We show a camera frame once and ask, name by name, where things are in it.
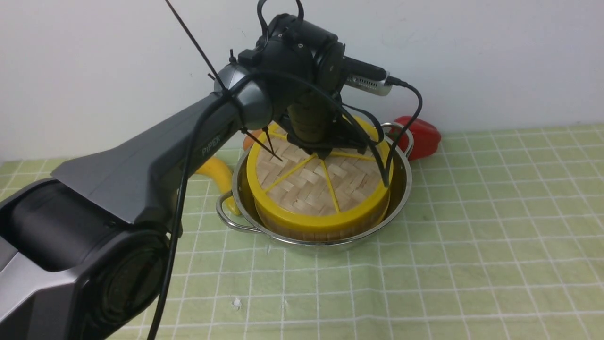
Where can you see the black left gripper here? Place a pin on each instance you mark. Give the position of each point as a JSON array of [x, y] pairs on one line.
[[302, 67]]

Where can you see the woven bamboo steamer lid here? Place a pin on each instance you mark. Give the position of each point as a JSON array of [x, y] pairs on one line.
[[274, 162]]

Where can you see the bamboo steamer basket yellow rim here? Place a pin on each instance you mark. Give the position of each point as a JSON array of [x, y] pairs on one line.
[[322, 214]]

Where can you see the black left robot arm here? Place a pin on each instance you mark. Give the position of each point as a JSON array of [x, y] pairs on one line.
[[86, 250]]

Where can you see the stainless steel pot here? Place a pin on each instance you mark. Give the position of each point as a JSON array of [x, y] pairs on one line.
[[236, 209]]

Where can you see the orange toy fruit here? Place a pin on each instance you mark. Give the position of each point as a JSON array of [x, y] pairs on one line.
[[250, 138]]

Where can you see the yellow toy banana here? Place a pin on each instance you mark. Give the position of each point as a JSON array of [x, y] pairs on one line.
[[219, 172]]

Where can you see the red toy bell pepper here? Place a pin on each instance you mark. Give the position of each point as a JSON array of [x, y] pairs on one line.
[[425, 135]]

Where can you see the green checkered tablecloth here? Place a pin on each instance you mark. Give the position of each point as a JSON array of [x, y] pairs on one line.
[[501, 239]]

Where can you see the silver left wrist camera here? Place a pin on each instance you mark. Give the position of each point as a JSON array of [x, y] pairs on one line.
[[366, 77]]

